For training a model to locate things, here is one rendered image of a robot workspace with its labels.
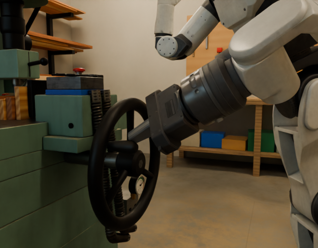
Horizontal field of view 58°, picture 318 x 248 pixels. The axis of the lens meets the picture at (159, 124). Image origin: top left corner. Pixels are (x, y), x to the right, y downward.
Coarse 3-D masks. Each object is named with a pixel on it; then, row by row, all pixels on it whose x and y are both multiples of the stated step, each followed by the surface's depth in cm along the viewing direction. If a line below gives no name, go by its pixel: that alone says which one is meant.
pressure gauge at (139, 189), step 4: (140, 176) 93; (132, 180) 92; (136, 180) 92; (140, 180) 94; (144, 180) 96; (128, 184) 92; (132, 184) 91; (136, 184) 91; (140, 184) 94; (144, 184) 96; (128, 188) 92; (132, 188) 91; (136, 188) 91; (140, 188) 94; (132, 192) 92; (136, 192) 91; (140, 192) 94; (132, 196) 95
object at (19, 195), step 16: (64, 160) 70; (16, 176) 57; (32, 176) 61; (48, 176) 65; (64, 176) 70; (80, 176) 75; (0, 192) 54; (16, 192) 57; (32, 192) 61; (48, 192) 65; (64, 192) 70; (0, 208) 54; (16, 208) 57; (32, 208) 61; (0, 224) 54
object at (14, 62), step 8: (0, 56) 71; (8, 56) 70; (16, 56) 69; (24, 56) 71; (32, 56) 73; (0, 64) 72; (8, 64) 71; (16, 64) 70; (24, 64) 71; (0, 72) 72; (8, 72) 71; (16, 72) 70; (24, 72) 71; (32, 72) 74; (16, 80) 74
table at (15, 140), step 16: (0, 128) 54; (16, 128) 57; (32, 128) 60; (48, 128) 64; (0, 144) 54; (16, 144) 57; (32, 144) 60; (48, 144) 62; (64, 144) 60; (80, 144) 60
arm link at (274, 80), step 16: (208, 64) 43; (224, 64) 43; (256, 64) 38; (272, 64) 39; (288, 64) 41; (208, 80) 42; (224, 80) 41; (240, 80) 41; (256, 80) 40; (272, 80) 41; (288, 80) 41; (224, 96) 41; (240, 96) 42; (256, 96) 43; (272, 96) 43; (288, 96) 43
